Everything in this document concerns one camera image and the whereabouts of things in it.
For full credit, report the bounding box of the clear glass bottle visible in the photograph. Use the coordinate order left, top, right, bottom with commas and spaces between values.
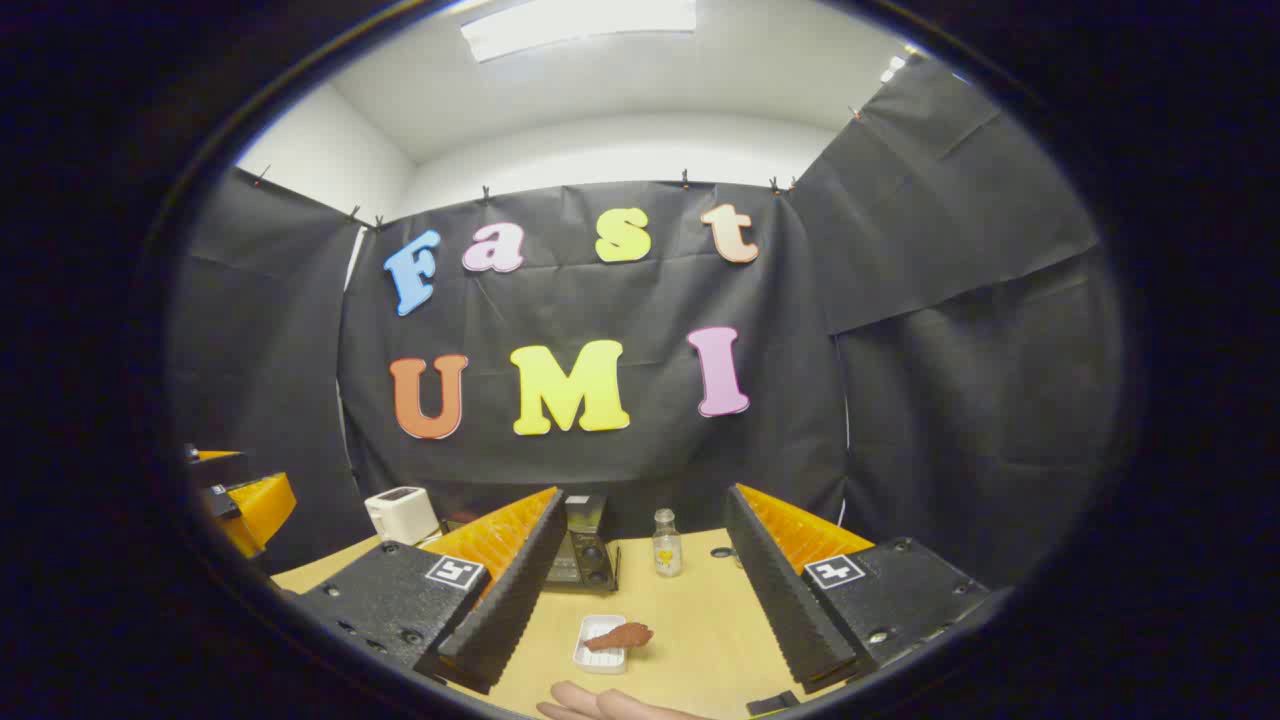
652, 508, 684, 578

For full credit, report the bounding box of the black backdrop cloth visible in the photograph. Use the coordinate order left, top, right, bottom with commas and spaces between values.
165, 55, 1126, 591

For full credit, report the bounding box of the white plastic tray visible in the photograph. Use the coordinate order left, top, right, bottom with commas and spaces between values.
573, 614, 629, 674

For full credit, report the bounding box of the large ceiling light panel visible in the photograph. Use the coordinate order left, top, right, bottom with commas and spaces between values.
460, 0, 698, 63

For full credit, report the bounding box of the white toaster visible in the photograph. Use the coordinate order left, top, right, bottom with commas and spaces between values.
364, 486, 442, 546

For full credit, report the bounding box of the red raw meat slice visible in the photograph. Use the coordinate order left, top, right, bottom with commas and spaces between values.
584, 622, 655, 653

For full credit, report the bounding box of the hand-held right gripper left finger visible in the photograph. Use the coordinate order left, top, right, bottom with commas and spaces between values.
295, 487, 569, 696

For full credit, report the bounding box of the black electric oven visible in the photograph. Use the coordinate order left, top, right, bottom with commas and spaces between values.
545, 493, 621, 593

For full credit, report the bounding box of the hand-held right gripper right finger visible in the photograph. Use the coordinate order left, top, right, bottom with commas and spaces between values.
724, 484, 991, 696

